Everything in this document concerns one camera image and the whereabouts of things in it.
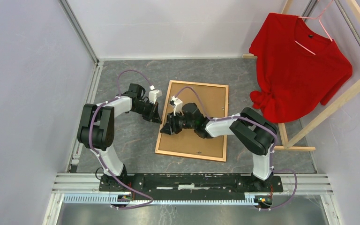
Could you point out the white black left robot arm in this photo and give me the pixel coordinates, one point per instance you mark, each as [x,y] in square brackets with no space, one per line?
[96,127]

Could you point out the aluminium rail frame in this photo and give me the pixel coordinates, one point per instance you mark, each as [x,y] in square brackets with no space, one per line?
[307,199]

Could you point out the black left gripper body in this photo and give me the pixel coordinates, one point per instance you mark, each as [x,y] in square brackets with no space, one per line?
[144,108]

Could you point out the wooden clothes rack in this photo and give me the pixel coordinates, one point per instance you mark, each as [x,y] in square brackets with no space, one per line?
[338,102]

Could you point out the red t-shirt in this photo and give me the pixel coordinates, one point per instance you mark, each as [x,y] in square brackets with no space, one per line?
[298,68]

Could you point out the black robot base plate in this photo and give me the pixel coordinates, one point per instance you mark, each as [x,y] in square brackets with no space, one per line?
[189,186]

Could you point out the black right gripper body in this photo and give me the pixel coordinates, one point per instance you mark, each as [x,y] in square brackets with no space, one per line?
[186,124]

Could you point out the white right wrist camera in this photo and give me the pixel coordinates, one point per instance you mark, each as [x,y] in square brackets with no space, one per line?
[177,104]

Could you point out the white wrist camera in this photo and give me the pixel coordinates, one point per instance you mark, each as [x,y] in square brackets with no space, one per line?
[177,104]
[154,94]

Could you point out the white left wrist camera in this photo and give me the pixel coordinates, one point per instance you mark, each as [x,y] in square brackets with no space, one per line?
[154,94]

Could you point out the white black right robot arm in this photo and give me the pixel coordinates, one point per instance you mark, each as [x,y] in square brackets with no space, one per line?
[257,134]

